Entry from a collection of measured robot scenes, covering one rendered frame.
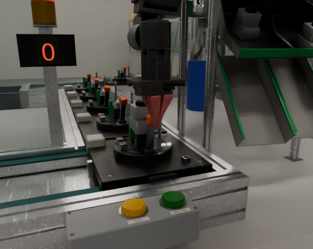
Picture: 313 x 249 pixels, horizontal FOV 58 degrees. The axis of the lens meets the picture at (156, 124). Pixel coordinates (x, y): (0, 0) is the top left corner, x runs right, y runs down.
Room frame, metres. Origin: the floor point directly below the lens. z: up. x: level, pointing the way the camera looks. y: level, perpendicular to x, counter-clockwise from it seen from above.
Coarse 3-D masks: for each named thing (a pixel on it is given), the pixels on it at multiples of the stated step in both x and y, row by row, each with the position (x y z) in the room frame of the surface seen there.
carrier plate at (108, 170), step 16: (112, 144) 0.69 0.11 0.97; (176, 144) 0.69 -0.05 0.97; (96, 160) 0.58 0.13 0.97; (112, 160) 0.58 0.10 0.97; (176, 160) 0.58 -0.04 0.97; (192, 160) 0.58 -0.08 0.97; (96, 176) 0.54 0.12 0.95; (112, 176) 0.50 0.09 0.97; (128, 176) 0.50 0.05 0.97; (144, 176) 0.51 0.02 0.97
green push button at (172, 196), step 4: (168, 192) 0.44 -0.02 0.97; (172, 192) 0.44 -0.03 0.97; (176, 192) 0.44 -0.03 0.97; (164, 196) 0.43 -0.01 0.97; (168, 196) 0.43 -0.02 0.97; (172, 196) 0.43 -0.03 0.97; (176, 196) 0.43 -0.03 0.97; (180, 196) 0.43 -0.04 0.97; (184, 196) 0.43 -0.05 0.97; (164, 200) 0.42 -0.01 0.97; (168, 200) 0.41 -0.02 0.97; (172, 200) 0.41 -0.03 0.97; (176, 200) 0.41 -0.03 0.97; (180, 200) 0.41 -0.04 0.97; (184, 200) 0.42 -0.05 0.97; (164, 204) 0.41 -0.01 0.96; (168, 204) 0.41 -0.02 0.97; (172, 204) 0.41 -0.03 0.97; (176, 204) 0.41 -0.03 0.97; (180, 204) 0.41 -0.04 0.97
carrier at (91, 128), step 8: (112, 104) 0.90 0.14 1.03; (120, 104) 0.87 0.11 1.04; (112, 112) 0.90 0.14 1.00; (80, 120) 0.90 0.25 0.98; (88, 120) 0.91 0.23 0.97; (96, 120) 0.85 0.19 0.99; (104, 120) 0.83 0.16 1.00; (112, 120) 0.85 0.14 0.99; (128, 120) 0.85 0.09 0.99; (80, 128) 0.83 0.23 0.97; (88, 128) 0.83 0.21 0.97; (96, 128) 0.83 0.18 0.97; (104, 128) 0.81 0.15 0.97; (112, 128) 0.80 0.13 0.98; (120, 128) 0.80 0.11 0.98; (128, 128) 0.81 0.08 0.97; (104, 136) 0.75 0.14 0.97; (112, 136) 0.75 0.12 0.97; (120, 136) 0.75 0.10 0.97; (128, 136) 0.76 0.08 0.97
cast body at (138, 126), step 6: (138, 102) 0.62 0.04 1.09; (132, 108) 0.63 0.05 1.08; (138, 108) 0.61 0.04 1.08; (144, 108) 0.61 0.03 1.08; (132, 114) 0.63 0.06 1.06; (138, 114) 0.61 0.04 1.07; (144, 114) 0.61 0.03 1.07; (132, 120) 0.63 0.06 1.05; (138, 120) 0.61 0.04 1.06; (144, 120) 0.61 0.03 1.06; (132, 126) 0.63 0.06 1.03; (138, 126) 0.60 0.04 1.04; (144, 126) 0.60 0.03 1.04; (138, 132) 0.60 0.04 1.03; (144, 132) 0.60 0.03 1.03
